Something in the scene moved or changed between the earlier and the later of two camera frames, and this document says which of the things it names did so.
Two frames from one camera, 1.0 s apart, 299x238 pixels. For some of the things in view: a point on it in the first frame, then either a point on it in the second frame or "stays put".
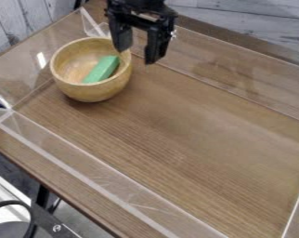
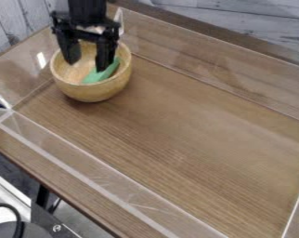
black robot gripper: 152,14 -> 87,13
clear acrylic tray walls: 199,148 stays put
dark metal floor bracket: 50,224 stays put
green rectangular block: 103,70 stays put
